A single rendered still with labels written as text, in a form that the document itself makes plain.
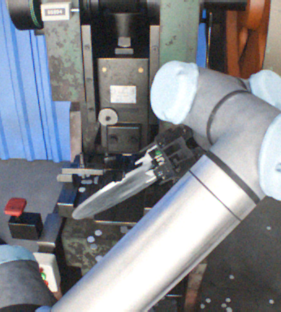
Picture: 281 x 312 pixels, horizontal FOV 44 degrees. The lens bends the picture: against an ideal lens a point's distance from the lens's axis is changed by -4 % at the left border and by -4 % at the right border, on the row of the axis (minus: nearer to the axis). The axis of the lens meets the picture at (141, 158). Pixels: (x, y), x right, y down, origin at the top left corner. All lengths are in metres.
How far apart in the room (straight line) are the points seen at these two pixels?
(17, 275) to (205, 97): 0.34
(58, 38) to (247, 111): 0.68
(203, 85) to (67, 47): 0.59
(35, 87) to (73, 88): 1.48
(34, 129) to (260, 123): 2.34
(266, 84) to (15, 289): 0.42
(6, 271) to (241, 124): 0.36
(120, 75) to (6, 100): 1.66
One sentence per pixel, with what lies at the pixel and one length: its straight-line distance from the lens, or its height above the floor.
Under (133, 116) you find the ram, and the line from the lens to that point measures 1.05.
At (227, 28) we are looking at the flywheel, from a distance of 1.33.
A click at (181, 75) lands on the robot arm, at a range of 0.41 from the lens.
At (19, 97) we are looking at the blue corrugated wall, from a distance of 2.50.
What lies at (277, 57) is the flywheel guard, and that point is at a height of 1.29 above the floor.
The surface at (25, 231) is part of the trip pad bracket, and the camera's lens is 1.18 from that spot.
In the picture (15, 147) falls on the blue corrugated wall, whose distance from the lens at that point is 2.75.
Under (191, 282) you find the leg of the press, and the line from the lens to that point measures 1.19.
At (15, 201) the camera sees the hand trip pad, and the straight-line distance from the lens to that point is 1.16.
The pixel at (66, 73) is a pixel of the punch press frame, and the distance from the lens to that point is 0.99.
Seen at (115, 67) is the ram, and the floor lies 1.15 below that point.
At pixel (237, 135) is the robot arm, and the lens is 0.35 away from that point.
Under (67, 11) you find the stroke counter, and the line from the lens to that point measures 0.90.
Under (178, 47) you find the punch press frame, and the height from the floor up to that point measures 1.22.
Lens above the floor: 1.47
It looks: 33 degrees down
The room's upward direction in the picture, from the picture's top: straight up
